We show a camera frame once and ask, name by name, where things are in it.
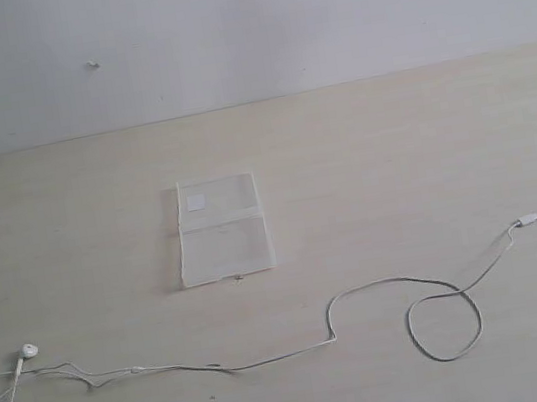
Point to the small white wall hook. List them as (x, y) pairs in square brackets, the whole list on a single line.
[(93, 65)]

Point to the clear plastic open case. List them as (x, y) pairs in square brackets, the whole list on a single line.
[(215, 229)]

